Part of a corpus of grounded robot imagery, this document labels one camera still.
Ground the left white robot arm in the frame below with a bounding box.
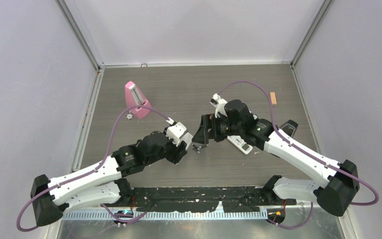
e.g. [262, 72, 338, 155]
[30, 125, 193, 227]

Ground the small wooden block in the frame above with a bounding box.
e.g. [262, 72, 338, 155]
[270, 92, 277, 106]

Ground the small white remote control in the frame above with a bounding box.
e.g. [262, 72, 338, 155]
[227, 135, 253, 155]

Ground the pink metronome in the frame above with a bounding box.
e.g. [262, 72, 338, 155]
[124, 81, 151, 120]

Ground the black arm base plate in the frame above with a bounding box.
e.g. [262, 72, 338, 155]
[107, 186, 284, 213]

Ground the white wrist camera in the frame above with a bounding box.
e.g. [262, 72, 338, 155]
[166, 122, 193, 150]
[209, 94, 228, 118]

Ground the white slotted cable duct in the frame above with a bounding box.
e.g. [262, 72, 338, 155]
[62, 209, 268, 221]

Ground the black metronome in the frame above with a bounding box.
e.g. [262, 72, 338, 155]
[279, 119, 298, 137]

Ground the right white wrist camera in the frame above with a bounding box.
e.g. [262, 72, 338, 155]
[209, 94, 228, 118]

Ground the blue white poker chip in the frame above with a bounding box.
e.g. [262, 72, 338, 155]
[126, 114, 134, 120]

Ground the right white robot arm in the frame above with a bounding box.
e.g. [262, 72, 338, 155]
[192, 100, 360, 217]

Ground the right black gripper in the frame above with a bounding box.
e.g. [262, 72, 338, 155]
[192, 113, 243, 145]

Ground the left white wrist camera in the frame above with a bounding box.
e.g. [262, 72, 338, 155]
[166, 122, 193, 150]

